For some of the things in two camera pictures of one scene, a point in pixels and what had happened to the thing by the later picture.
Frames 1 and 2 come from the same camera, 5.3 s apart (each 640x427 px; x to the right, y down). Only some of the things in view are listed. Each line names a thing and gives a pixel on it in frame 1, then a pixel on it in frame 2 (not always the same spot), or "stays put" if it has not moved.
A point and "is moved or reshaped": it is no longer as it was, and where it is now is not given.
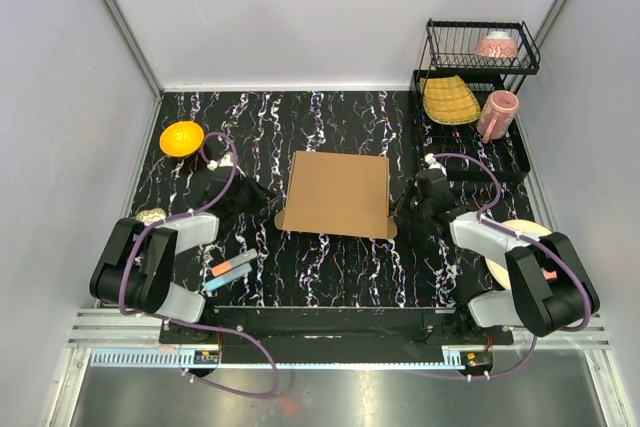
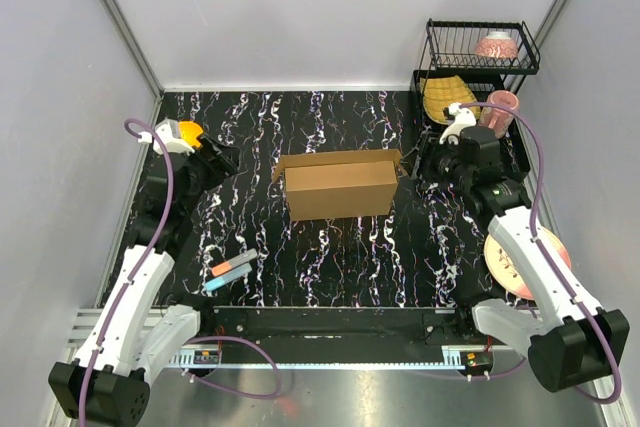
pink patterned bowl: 497,44 stays put
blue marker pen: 228,277 stays put
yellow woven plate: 446,99 stays put
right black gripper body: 412,208 -> 442,163
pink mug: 497,114 stays put
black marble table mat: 434,258 stays put
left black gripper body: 251,200 -> 205,174
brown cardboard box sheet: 338,194 is moved or reshaped
